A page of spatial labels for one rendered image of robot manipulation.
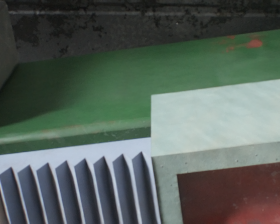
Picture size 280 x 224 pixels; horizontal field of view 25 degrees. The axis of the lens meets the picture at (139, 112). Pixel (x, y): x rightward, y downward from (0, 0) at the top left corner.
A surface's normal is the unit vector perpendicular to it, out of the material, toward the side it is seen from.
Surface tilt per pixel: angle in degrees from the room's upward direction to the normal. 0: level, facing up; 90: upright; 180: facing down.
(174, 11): 0
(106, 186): 61
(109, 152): 90
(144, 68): 90
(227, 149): 0
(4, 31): 90
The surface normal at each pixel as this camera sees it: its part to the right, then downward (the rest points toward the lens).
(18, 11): -0.02, 0.37
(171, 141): -0.14, -0.92
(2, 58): 0.99, -0.12
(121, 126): -0.07, -0.01
